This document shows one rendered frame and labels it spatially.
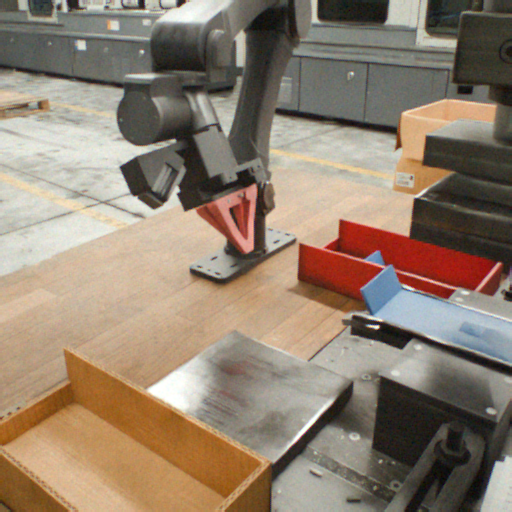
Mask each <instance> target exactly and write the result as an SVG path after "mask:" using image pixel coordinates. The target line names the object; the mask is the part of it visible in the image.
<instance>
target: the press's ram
mask: <svg viewBox="0 0 512 512"><path fill-rule="evenodd" d="M488 99H490V100H492V101H495V102H497V105H496V111H495V117H494V122H486V121H478V120H470V119H462V118H459V119H457V120H456V121H454V122H452V123H450V124H448V125H445V126H443V127H441V128H439V129H437V130H435V131H433V132H429V133H427V134H425V136H426V139H424V147H423V154H422V163H421V165H422V166H427V167H432V168H438V169H445V170H450V171H452V173H450V174H449V175H447V176H446V177H444V178H443V179H440V180H439V181H437V182H436V183H434V184H433V185H431V186H430V187H428V188H427V189H425V190H424V192H421V193H420V194H418V195H417V196H415V197H414V199H413V206H412V215H411V223H410V232H409V239H413V240H416V241H421V242H425V244H429V245H433V246H437V247H442V248H445V249H449V250H453V251H457V252H462V253H466V254H470V255H474V256H477V257H482V258H486V259H490V261H494V262H499V263H503V264H506V265H510V266H511V267H510V272H509V282H510V284H511V285H512V87H501V86H489V91H488Z"/></svg>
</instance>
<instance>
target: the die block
mask: <svg viewBox="0 0 512 512"><path fill-rule="evenodd" d="M511 415H512V402H511V404H510V406H509V409H508V411H507V413H506V415H504V417H503V418H502V420H501V422H500V424H499V427H498V429H497V431H496V432H493V431H490V430H488V429H485V428H482V427H480V426H477V425H475V423H473V422H470V421H468V420H466V419H462V418H460V417H457V416H455V415H453V414H450V413H448V412H444V411H442V410H440V409H437V408H435V407H433V406H430V405H428V404H424V403H422V402H420V401H417V399H415V398H413V397H410V396H408V395H404V394H402V393H400V392H397V391H395V390H392V389H390V388H388V387H384V386H382V385H380V384H379V391H378V401H377V409H376V419H375V427H374V437H373V439H372V445H371V448H372V449H375V450H377V451H379V452H381V453H384V454H386V455H388V457H390V458H393V459H395V460H397V461H399V462H401V463H403V464H405V465H407V466H409V467H412V468H414V467H415V466H416V464H417V463H418V461H419V460H420V457H421V456H422V454H423V452H424V451H425V449H426V448H427V446H429V445H430V443H431V442H432V439H433V438H434V436H435V435H436V433H437V432H438V430H439V429H440V427H441V426H442V424H450V423H451V421H459V423H460V422H461V424H463V425H464V427H467V428H470V429H472V430H474V431H477V432H478V433H479V434H480V436H481V437H482V438H483V440H484V441H485V446H484V451H483V455H482V459H481V465H480V469H479V471H478V473H477V475H476V477H475V479H474V481H473V484H472V486H470V488H469V489H468V491H467V493H466V494H467V495H469V496H472V497H474V498H476V499H480V497H481V495H482V493H483V491H484V489H485V487H486V485H487V482H488V480H489V478H491V476H492V473H493V470H494V467H495V463H496V461H498V460H499V458H500V456H501V453H502V449H503V444H504V440H505V436H506V433H507V432H508V428H509V423H510V419H511Z"/></svg>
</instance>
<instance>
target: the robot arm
mask: <svg viewBox="0 0 512 512"><path fill-rule="evenodd" d="M311 24H312V2H311V0H193V1H190V2H188V3H186V4H184V5H183V6H182V7H180V8H172V9H171V10H169V11H168V12H167V13H165V14H164V16H163V17H162V18H160V19H159V20H157V21H156V22H155V23H154V24H153V26H152V28H151V32H150V38H149V48H150V54H151V67H152V73H146V74H132V75H125V76H124V79H123V96H122V99H121V100H120V102H119V104H118V107H117V112H116V119H117V125H118V128H119V130H120V132H121V134H122V135H123V138H124V139H125V140H126V141H127V142H129V143H130V144H133V145H135V146H140V147H142V146H148V145H153V144H157V143H161V142H166V140H171V139H176V143H175V144H172V145H169V146H165V147H162V148H159V149H156V150H153V151H149V152H146V153H143V154H140V155H137V156H135V158H134V159H131V160H129V161H128V162H126V163H124V164H123V165H121V166H120V170H121V172H122V175H123V178H124V180H125V182H126V184H127V187H128V189H129V191H130V194H131V195H132V196H133V197H138V198H137V199H138V200H140V201H141V202H143V203H144V204H146V205H147V206H148V207H150V208H151V209H153V211H155V209H157V208H159V207H162V206H163V205H164V203H166V202H167V201H168V200H169V198H170V196H172V193H173V191H174V189H175V187H176V186H178V188H179V190H180V191H179V192H177V193H176V195H177V197H178V200H179V202H180V203H181V205H182V208H183V210H184V213H185V212H187V210H191V209H194V208H196V207H199V206H201V205H203V206H201V207H199V208H196V213H197V215H198V216H200V217H201V218H202V219H203V220H206V221H207V222H208V223H209V224H211V225H212V226H213V227H214V229H216V230H217V231H218V232H219V233H220V234H223V235H224V236H225V237H226V242H225V243H224V248H222V249H219V250H217V251H215V252H213V253H211V254H209V255H207V256H204V257H202V258H201V259H199V260H197V262H195V263H193V264H191V265H190V273H191V274H194V275H197V276H199V278H202V279H206V280H208V281H211V282H213V283H216V284H227V283H228V282H230V281H232V280H233V279H235V278H238V276H240V275H241V274H243V273H245V272H246V271H248V270H250V269H251V268H254V267H256V266H257V265H259V264H261V263H263V262H264V260H266V259H268V258H270V257H272V256H274V255H275V254H277V253H279V252H281V251H282V250H284V249H287V248H288V247H290V246H292V244H293V243H295V242H296V240H297V235H295V234H292V233H289V232H286V231H281V230H278V229H274V227H271V226H266V216H267V215H268V214H271V213H272V211H273V210H274V209H275V201H274V197H275V190H274V187H273V184H272V182H271V179H272V173H273V172H272V171H270V170H268V165H270V138H271V131H272V124H273V120H274V115H275V110H276V104H277V100H278V95H279V90H280V85H281V81H282V77H283V74H284V71H285V69H286V65H288V63H289V60H290V59H291V57H292V55H293V50H294V48H299V43H300V39H304V38H306V37H307V36H308V34H309V32H310V29H311ZM241 31H243V33H244V34H245V35H246V36H245V41H244V42H245V62H244V70H243V76H242V81H241V85H240V91H239V96H238V101H237V105H236V106H235V111H234V116H233V120H232V124H231V128H230V131H229V134H228V136H227V137H226V135H225V132H224V130H223V128H222V126H221V122H220V119H218V117H217V115H216V112H215V110H214V107H213V104H212V101H211V99H210V97H209V94H208V92H207V89H206V87H205V84H196V85H193V86H189V85H188V86H182V85H183V82H195V81H203V82H217V81H226V67H230V48H231V47H232V42H233V40H235V38H236V37H237V36H238V34H239V33H240V32H241ZM172 70H177V71H192V72H206V74H205V73H189V72H174V71H172ZM181 190H182V191H181ZM205 204H206V205H205Z"/></svg>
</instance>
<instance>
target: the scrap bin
mask: <svg viewBox="0 0 512 512"><path fill-rule="evenodd" d="M376 251H380V254H381V256H382V259H383V262H385V265H386V267H385V266H380V265H377V264H373V263H370V262H366V260H363V259H364V258H366V257H369V256H370V255H372V254H373V253H375V252H376ZM389 265H392V266H393V268H394V271H395V273H396V275H397V279H398V281H399V283H401V284H405V285H407V286H409V287H411V288H414V289H417V290H421V291H424V292H427V293H431V295H433V294H434V296H437V297H441V298H445V299H449V298H450V297H451V296H452V294H453V293H454V291H455V290H456V289H457V288H459V287H462V288H465V289H469V290H472V291H475V292H480V293H483V294H487V296H490V297H493V296H494V294H495V293H496V291H497V290H499V285H500V281H501V275H502V270H503V265H504V264H503V263H499V262H494V261H490V259H486V258H482V257H477V256H474V255H470V254H466V253H462V252H457V251H453V250H449V249H445V248H442V247H437V246H433V245H429V244H425V242H421V241H416V240H413V239H409V235H405V234H400V233H396V232H392V231H388V230H383V229H380V228H376V226H372V225H368V224H363V223H359V222H355V221H351V220H346V219H342V218H340V219H339V232H338V237H336V238H335V239H332V240H331V241H329V242H327V243H326V245H324V246H323V247H321V248H319V247H315V246H312V245H308V243H305V242H299V244H298V272H297V280H299V281H303V282H306V283H309V284H312V285H315V286H319V287H322V288H325V289H328V290H331V291H335V292H338V294H340V295H343V296H346V297H349V298H353V299H356V300H359V301H362V302H364V300H363V297H362V295H361V292H360V289H361V288H362V287H363V286H364V285H366V284H368V283H369V282H370V281H371V280H373V279H374V278H375V276H376V275H377V274H379V273H380V272H381V271H382V270H383V269H386V268H387V267H388V266H389Z"/></svg>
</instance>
